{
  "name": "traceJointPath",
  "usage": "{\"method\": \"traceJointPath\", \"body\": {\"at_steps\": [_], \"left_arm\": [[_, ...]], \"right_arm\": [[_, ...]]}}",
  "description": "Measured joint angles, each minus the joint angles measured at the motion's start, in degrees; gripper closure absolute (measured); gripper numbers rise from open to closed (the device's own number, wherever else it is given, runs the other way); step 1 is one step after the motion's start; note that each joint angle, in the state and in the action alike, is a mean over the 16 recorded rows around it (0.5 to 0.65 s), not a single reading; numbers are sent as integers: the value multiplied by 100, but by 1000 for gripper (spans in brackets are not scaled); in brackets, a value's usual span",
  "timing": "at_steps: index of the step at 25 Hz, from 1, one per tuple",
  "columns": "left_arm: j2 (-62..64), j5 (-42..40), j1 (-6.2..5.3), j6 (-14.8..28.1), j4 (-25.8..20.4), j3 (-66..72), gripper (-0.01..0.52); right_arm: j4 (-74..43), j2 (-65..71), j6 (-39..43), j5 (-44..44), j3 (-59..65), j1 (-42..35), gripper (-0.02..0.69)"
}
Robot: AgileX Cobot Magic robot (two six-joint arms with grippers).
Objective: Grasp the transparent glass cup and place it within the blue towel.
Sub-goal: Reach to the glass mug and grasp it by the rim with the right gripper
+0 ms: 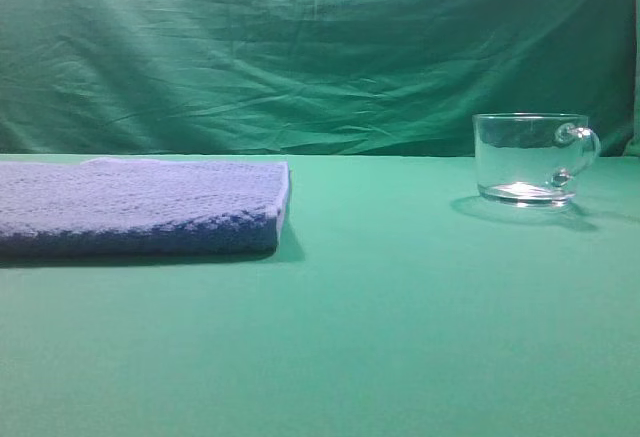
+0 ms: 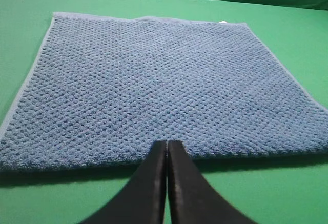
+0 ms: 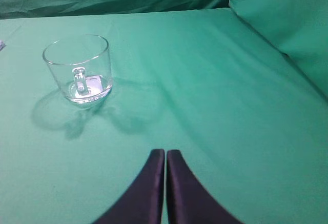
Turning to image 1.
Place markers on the green backdrop cloth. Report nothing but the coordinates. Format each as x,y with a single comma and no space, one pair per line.
369,77

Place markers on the blue waffle-weave towel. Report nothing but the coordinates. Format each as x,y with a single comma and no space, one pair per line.
110,206

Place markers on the transparent glass cup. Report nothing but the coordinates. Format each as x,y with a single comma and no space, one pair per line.
532,159

